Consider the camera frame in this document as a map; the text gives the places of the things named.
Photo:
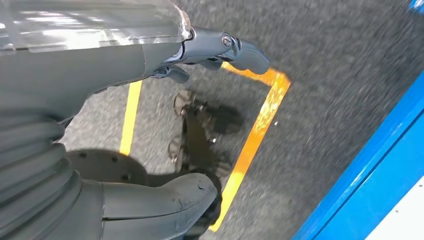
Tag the ribbed grey left arm sleeve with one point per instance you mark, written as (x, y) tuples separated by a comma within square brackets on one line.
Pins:
[(30, 172)]

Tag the black round plate with holes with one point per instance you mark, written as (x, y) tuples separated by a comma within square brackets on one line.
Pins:
[(99, 165)]

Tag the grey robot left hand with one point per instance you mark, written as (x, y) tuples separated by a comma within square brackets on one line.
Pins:
[(82, 59)]

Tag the black robot right foot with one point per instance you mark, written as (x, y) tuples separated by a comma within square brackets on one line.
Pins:
[(175, 149)]

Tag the black robot left foot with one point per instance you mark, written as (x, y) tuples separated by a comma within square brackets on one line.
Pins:
[(228, 121)]

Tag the yellow floor tape square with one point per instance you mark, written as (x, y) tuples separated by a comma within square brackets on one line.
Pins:
[(255, 136)]

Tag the blue metal shelf rack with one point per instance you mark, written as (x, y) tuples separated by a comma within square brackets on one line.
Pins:
[(374, 172)]

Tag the black robot foot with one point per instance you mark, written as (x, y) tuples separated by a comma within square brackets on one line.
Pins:
[(228, 121), (175, 149)]

